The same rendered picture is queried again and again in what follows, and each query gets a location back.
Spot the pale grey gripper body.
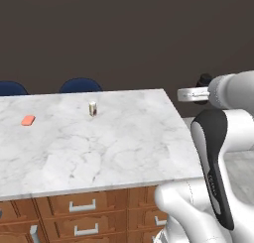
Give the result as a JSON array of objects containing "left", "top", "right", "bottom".
[{"left": 177, "top": 86, "right": 211, "bottom": 103}]

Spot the white and brown shaker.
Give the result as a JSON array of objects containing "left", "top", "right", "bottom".
[{"left": 87, "top": 101, "right": 98, "bottom": 117}]

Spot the dark blue chair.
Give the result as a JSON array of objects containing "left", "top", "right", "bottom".
[
  {"left": 59, "top": 77, "right": 103, "bottom": 94},
  {"left": 0, "top": 80, "right": 30, "bottom": 97}
]

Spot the wooden drawer front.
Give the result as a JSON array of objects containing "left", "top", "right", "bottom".
[
  {"left": 0, "top": 220, "right": 46, "bottom": 243},
  {"left": 34, "top": 188, "right": 129, "bottom": 219},
  {"left": 127, "top": 227, "right": 164, "bottom": 243},
  {"left": 127, "top": 206, "right": 169, "bottom": 232},
  {"left": 127, "top": 185, "right": 160, "bottom": 209},
  {"left": 0, "top": 199, "right": 38, "bottom": 223},
  {"left": 49, "top": 231, "right": 129, "bottom": 243},
  {"left": 41, "top": 210, "right": 129, "bottom": 239}
]

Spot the orange-pink sponge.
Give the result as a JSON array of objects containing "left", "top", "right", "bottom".
[{"left": 21, "top": 115, "right": 37, "bottom": 127}]

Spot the white drawer handle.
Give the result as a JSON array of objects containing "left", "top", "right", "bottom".
[
  {"left": 29, "top": 224, "right": 42, "bottom": 243},
  {"left": 68, "top": 198, "right": 97, "bottom": 213},
  {"left": 73, "top": 222, "right": 100, "bottom": 237},
  {"left": 154, "top": 215, "right": 169, "bottom": 227}
]

